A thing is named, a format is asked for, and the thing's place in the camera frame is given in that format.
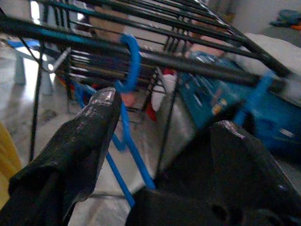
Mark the white plastic child chair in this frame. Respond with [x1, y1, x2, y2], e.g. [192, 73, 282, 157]
[6, 39, 71, 96]

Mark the pink pillow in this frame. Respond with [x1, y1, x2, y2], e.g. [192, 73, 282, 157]
[185, 18, 226, 58]

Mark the black metal drying rack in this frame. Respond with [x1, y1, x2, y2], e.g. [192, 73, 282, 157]
[0, 0, 292, 165]

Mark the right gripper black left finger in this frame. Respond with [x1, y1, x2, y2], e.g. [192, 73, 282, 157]
[0, 86, 123, 226]

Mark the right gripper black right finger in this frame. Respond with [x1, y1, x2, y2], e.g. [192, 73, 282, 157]
[210, 120, 301, 222]

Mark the light blue cloth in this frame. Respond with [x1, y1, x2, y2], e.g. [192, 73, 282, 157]
[269, 8, 301, 31]

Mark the blue clothes hanger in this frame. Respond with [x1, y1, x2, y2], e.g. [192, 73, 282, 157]
[75, 34, 157, 209]
[234, 70, 277, 127]

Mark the beige pillow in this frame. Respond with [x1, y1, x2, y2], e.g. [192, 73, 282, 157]
[225, 32, 301, 99]

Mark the blue plastic storage box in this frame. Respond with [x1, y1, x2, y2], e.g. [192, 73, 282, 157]
[181, 50, 301, 156]

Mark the red and white bag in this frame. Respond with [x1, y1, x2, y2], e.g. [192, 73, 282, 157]
[145, 68, 179, 122]

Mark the yellow shirt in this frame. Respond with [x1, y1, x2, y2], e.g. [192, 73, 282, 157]
[0, 122, 24, 209]

